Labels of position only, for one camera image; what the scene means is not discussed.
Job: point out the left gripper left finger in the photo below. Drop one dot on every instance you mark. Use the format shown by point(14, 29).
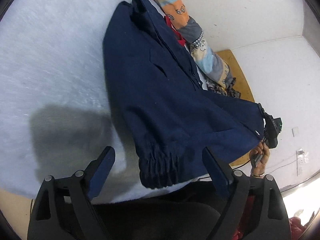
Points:
point(63, 208)

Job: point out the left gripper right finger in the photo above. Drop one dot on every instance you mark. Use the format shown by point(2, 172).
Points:
point(234, 186)

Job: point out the navy blue work jacket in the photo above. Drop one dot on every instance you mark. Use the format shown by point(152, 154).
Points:
point(155, 85)

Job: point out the red sleeve clothing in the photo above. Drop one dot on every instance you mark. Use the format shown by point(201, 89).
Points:
point(265, 217)

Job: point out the person right hand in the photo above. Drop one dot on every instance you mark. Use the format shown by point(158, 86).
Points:
point(259, 157)

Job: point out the wooden headboard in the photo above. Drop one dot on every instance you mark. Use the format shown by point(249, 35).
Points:
point(241, 84)

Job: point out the dark patterned yellow blanket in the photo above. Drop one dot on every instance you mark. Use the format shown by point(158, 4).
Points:
point(218, 89)

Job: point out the patchwork rolled quilt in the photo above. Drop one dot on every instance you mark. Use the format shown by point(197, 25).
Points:
point(212, 66)

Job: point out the light blue cloud bedsheet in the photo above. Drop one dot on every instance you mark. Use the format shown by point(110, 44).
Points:
point(55, 112)

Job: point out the white wall socket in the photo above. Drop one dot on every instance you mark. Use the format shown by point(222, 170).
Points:
point(295, 132)

